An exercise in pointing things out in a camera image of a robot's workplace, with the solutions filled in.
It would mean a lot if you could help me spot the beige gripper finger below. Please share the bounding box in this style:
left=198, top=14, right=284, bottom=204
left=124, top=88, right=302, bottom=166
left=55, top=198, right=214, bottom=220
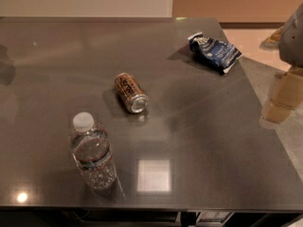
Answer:
left=261, top=67, right=303, bottom=123
left=263, top=26, right=283, bottom=47

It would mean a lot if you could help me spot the blue chip bag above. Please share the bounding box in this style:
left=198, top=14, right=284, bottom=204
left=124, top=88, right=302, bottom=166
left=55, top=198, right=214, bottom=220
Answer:
left=187, top=32, right=242, bottom=75

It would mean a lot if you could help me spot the clear plastic water bottle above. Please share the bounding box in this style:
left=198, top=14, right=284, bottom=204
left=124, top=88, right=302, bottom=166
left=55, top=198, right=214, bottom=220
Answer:
left=70, top=112, right=116, bottom=191

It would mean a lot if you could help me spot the orange soda can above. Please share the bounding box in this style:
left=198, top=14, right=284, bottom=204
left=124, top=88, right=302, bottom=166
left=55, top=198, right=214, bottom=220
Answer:
left=115, top=73, right=149, bottom=114

